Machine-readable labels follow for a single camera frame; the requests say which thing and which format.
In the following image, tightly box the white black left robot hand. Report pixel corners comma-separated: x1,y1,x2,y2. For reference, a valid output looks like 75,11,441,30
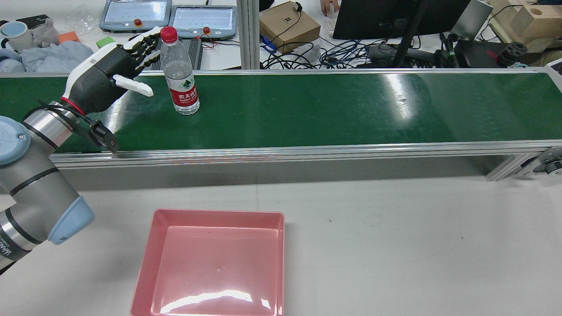
61,26,162,116

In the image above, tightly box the pink plastic basket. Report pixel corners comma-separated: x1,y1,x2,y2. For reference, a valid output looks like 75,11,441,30
130,208,285,316

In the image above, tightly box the light blue cloth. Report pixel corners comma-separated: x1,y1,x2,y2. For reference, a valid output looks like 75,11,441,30
21,40,95,73

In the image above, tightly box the grey plush toy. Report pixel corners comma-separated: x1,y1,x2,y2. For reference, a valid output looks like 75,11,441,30
32,18,60,48

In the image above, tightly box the grey teach pendant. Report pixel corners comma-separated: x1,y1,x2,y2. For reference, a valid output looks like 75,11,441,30
168,5,238,41
99,0,173,34

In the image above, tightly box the clear water bottle red cap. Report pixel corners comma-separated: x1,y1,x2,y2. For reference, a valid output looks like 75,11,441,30
159,26,201,116

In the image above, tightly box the white blue mug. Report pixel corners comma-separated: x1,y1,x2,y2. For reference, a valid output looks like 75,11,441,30
0,21,34,51

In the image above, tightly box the black ribbed electronics box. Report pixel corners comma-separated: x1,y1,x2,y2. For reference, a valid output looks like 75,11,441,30
151,37,204,71

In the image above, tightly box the brown cardboard box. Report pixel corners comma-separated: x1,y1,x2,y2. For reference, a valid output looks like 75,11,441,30
259,1,321,54

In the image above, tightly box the green conveyor belt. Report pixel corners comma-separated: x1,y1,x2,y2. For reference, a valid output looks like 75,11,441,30
0,68,562,181

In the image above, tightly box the large black monitor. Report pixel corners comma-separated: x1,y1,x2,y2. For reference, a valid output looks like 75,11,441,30
332,0,471,69

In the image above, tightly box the black cylinder roll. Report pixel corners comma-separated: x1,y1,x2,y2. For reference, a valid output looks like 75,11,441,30
495,41,528,67

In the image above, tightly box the wooden box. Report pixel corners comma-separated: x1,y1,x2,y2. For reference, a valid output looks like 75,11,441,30
486,0,562,45

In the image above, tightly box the grey conveyor motor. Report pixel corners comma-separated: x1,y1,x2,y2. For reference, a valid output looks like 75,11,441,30
522,147,562,177

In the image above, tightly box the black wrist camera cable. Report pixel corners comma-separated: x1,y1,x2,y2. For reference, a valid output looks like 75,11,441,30
22,101,95,133

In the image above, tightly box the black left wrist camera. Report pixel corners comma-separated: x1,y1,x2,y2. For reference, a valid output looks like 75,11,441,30
72,115,120,154

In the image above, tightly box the aluminium divider post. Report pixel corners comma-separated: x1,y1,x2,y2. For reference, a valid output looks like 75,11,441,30
237,0,260,70

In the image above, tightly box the tangle of blue black cables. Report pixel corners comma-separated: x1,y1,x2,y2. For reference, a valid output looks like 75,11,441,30
261,37,396,70

